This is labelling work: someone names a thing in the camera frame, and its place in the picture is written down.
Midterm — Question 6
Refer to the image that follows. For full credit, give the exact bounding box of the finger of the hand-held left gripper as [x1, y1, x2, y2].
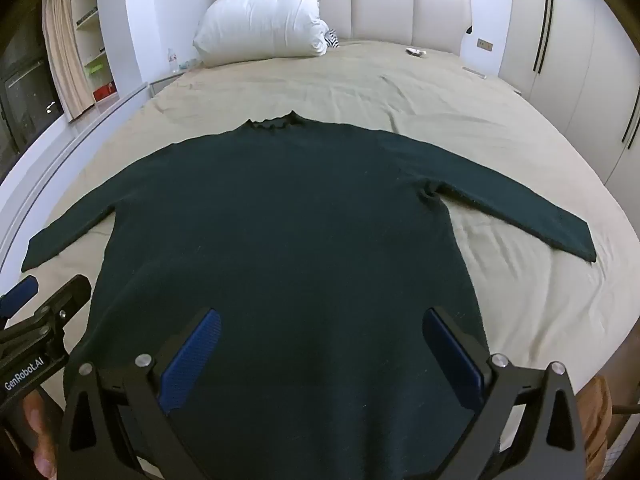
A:
[0, 274, 40, 319]
[29, 273, 93, 357]

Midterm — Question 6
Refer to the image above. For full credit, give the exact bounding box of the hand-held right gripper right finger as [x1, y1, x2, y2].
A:
[421, 307, 587, 480]

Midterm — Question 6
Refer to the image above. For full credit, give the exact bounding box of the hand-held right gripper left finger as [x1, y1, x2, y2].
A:
[56, 308, 223, 480]

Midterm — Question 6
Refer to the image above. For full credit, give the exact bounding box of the dark green sweater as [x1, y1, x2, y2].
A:
[21, 110, 597, 480]

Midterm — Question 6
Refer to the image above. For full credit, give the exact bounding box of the person's left hand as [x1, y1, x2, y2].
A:
[22, 390, 59, 479]

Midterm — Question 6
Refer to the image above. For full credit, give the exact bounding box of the white window ledge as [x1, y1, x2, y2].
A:
[0, 82, 151, 261]

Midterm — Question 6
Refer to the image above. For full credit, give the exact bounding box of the dark window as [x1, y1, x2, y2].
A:
[0, 25, 67, 161]

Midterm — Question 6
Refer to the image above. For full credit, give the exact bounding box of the beige curtain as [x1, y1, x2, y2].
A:
[42, 0, 96, 121]

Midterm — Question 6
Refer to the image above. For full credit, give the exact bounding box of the bed with beige sheet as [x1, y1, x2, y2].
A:
[0, 37, 640, 461]

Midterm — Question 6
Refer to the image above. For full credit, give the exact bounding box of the white pillow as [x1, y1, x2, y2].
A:
[192, 0, 332, 67]

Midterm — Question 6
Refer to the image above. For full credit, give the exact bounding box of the white wardrobe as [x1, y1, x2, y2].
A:
[500, 0, 640, 186]

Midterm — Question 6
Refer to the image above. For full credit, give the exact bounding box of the beige padded headboard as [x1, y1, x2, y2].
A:
[215, 0, 473, 56]

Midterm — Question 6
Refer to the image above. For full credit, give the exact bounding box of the black wardrobe handle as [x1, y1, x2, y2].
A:
[532, 0, 555, 73]
[621, 87, 640, 148]

